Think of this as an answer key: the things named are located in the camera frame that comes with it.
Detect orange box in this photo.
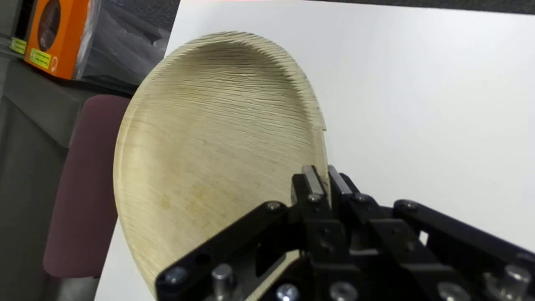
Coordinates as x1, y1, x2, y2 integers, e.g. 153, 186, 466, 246
24, 0, 94, 82

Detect black box with green label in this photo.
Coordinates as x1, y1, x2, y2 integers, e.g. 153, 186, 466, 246
7, 0, 31, 59

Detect crumpled grey plastic sheet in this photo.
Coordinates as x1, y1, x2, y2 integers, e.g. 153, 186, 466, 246
83, 0, 183, 87

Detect pale brown palm-leaf plate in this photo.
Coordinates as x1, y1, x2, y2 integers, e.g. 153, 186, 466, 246
113, 31, 332, 300

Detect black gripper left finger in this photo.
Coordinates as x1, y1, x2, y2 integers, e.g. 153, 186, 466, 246
155, 164, 332, 301

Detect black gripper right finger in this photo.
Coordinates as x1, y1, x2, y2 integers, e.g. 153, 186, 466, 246
327, 164, 535, 301

